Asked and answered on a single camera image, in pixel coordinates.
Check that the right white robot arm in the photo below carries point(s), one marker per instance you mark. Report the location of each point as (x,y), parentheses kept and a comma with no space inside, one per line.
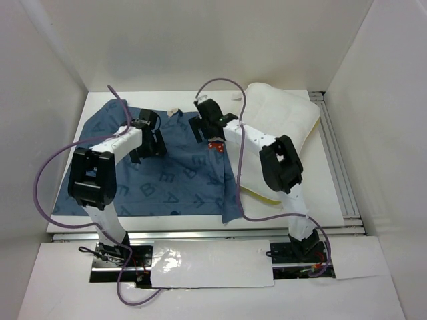
(279,162)

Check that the white pillow yellow edge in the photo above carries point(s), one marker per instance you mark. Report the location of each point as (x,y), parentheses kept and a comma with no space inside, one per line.
(276,113)

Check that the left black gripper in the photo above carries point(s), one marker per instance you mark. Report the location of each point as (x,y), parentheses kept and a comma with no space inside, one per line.
(157,148)

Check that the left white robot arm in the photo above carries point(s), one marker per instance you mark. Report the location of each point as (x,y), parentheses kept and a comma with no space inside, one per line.
(93,181)

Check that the aluminium side rail frame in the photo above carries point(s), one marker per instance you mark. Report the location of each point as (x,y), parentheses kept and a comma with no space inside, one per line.
(346,199)

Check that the blue letter print pillowcase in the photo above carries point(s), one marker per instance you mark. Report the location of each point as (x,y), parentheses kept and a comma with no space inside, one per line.
(191,179)

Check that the white cover plate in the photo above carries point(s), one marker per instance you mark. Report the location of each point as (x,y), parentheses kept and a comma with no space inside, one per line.
(211,264)

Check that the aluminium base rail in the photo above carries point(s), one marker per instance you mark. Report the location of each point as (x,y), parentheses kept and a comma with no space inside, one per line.
(285,263)

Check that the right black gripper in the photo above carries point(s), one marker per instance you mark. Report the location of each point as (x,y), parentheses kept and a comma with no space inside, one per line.
(197,123)

